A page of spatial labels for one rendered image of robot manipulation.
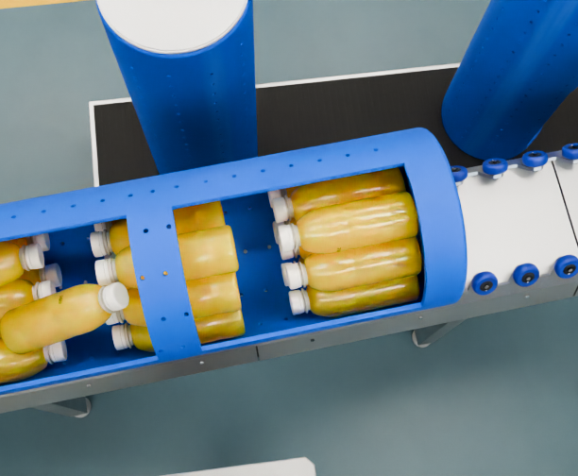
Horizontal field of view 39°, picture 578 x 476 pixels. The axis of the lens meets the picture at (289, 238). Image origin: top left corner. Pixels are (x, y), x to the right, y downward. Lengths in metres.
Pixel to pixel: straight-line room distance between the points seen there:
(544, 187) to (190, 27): 0.70
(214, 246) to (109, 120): 1.28
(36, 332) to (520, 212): 0.86
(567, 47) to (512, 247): 0.50
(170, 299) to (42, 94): 1.59
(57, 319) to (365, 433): 1.30
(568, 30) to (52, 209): 1.08
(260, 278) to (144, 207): 0.31
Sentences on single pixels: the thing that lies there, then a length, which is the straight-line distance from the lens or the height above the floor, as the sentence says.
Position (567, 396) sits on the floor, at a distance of 2.49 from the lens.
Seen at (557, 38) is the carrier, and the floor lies 0.84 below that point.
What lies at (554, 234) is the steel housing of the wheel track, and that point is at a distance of 1.55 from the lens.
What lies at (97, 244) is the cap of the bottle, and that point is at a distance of 1.27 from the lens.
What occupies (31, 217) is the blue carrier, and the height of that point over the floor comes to 1.21.
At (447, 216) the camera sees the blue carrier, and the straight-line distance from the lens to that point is 1.18.
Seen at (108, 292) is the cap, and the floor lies 1.19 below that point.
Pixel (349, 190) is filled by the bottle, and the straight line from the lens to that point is 1.25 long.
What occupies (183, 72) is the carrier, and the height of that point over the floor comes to 0.96.
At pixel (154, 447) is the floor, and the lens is 2.35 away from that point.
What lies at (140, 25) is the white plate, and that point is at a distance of 1.51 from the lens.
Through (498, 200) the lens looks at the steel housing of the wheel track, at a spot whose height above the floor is 0.93.
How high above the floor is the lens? 2.33
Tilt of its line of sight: 75 degrees down
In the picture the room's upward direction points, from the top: 6 degrees clockwise
